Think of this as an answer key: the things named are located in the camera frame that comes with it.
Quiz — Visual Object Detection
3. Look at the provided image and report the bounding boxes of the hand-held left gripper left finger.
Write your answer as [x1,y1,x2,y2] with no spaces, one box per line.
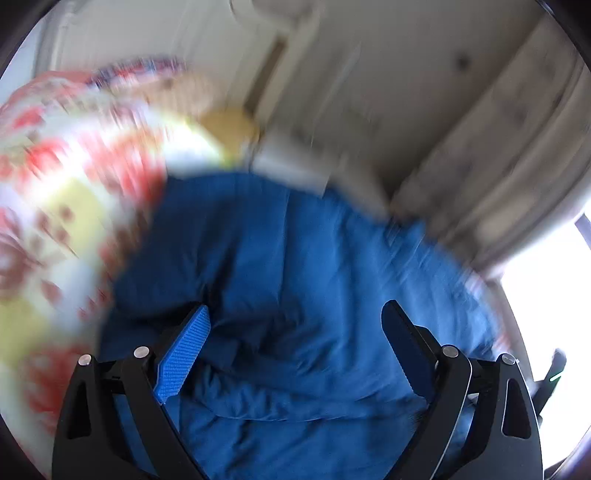
[52,302,212,480]

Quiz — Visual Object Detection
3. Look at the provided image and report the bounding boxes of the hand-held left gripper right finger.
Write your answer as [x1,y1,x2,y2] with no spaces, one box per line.
[381,299,544,480]

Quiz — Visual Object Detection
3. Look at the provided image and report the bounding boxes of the blue quilted jacket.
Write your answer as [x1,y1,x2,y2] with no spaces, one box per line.
[99,171,505,480]

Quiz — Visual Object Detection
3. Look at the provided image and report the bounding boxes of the floral blanket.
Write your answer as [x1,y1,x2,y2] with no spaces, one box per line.
[0,69,225,476]

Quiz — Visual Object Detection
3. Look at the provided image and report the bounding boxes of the white nightstand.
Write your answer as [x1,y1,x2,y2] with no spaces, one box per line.
[252,131,391,220]

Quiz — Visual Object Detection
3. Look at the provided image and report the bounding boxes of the patterned beige curtain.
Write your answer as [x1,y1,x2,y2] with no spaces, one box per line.
[392,18,591,280]

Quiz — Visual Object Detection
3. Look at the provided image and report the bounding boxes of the yellow and orange bedsheet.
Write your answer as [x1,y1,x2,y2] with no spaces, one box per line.
[198,107,260,164]

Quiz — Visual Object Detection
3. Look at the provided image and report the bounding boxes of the beige pillow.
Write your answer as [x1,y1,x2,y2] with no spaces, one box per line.
[154,74,225,123]

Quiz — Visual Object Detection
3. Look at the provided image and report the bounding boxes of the blue and red patterned pillow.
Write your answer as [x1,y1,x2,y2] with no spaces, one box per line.
[90,55,188,93]

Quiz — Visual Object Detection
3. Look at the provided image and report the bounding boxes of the white bed headboard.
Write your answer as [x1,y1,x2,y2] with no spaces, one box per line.
[228,0,326,134]

